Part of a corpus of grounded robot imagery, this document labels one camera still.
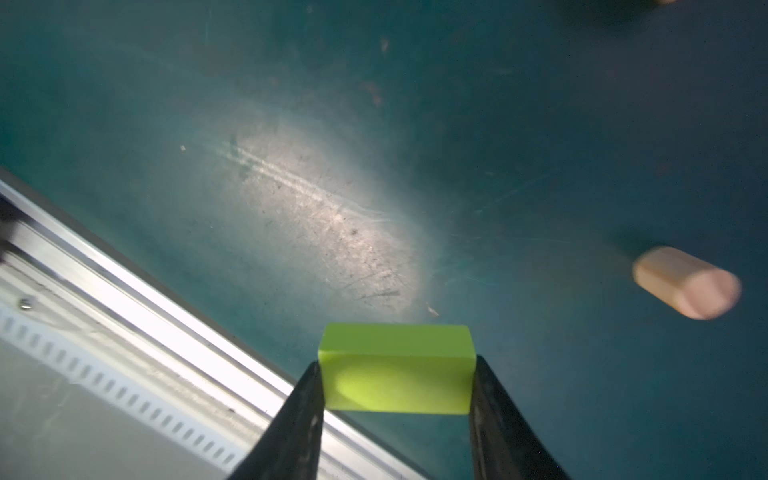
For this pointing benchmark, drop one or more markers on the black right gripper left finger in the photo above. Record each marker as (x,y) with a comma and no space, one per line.
(290,447)

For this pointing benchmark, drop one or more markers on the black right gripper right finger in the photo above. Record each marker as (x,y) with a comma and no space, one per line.
(503,445)

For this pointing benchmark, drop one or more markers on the lime green wood block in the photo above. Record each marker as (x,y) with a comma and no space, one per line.
(397,368)

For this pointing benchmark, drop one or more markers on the natural wood cylinder block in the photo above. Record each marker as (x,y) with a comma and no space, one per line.
(691,286)

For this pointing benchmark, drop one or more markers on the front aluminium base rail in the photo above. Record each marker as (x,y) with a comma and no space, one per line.
(104,375)

